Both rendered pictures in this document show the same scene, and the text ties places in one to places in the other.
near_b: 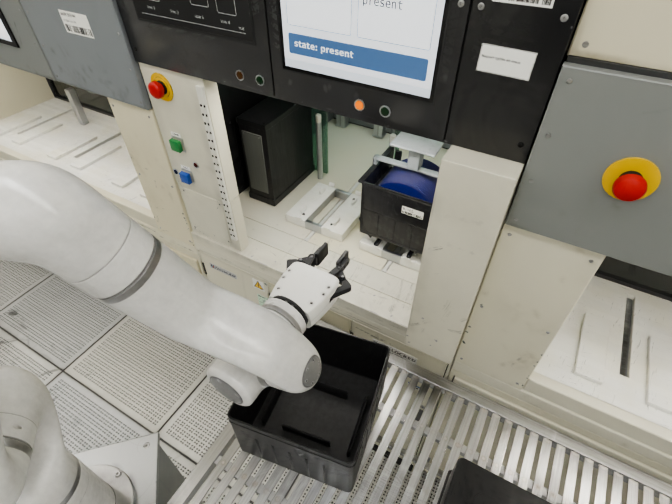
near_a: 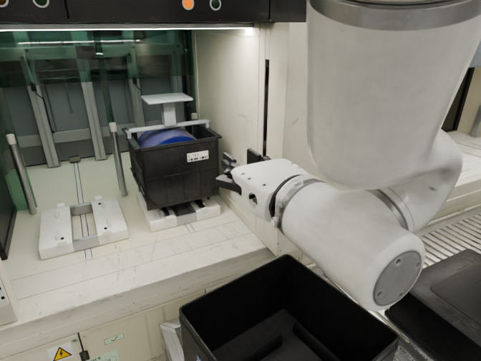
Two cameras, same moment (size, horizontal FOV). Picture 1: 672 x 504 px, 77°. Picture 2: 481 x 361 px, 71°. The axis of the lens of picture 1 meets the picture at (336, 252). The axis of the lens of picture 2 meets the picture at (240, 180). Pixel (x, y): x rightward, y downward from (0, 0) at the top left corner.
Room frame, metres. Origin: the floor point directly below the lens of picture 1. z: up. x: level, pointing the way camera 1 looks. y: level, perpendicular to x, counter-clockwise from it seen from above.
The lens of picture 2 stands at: (0.29, 0.44, 1.40)
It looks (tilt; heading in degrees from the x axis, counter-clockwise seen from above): 25 degrees down; 304
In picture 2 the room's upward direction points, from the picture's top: straight up
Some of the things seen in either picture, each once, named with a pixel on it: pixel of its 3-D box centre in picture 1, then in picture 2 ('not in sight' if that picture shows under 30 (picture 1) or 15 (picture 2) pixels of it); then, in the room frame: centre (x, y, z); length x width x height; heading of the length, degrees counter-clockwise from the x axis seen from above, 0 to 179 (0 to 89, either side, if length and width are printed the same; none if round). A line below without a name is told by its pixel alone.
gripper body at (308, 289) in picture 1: (302, 295); (276, 188); (0.48, 0.06, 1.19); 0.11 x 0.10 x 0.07; 151
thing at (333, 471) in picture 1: (314, 398); (281, 354); (0.46, 0.05, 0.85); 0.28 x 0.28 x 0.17; 70
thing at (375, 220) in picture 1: (410, 191); (171, 152); (0.97, -0.21, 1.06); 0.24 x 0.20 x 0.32; 60
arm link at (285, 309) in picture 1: (281, 319); (301, 208); (0.43, 0.09, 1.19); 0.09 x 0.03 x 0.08; 61
